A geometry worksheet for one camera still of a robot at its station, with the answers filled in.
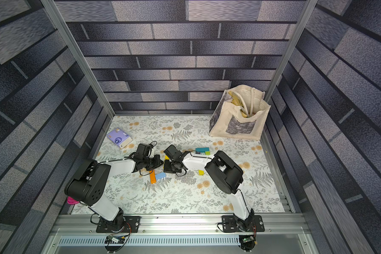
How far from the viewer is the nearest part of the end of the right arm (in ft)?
2.29

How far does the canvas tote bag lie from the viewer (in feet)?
2.88

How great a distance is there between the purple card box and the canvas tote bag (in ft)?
1.86

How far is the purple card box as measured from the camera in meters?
1.00

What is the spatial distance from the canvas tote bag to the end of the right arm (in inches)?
14.1
